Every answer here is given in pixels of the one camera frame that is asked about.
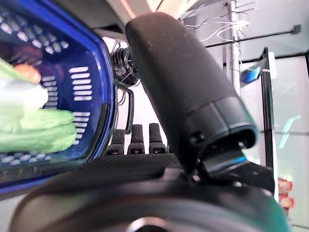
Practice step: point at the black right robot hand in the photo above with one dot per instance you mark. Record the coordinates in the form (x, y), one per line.
(181, 72)

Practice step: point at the blue plastic shopping basket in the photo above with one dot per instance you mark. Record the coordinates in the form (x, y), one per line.
(101, 72)

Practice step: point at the short bright-green napa cabbage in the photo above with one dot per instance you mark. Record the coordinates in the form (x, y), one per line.
(36, 130)

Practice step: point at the black tripod pole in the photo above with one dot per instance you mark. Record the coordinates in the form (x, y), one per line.
(266, 108)

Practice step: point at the red snack packet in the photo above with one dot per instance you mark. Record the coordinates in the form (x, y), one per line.
(285, 184)
(286, 203)

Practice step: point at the round orange vegetable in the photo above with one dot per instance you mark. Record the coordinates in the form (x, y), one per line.
(27, 72)

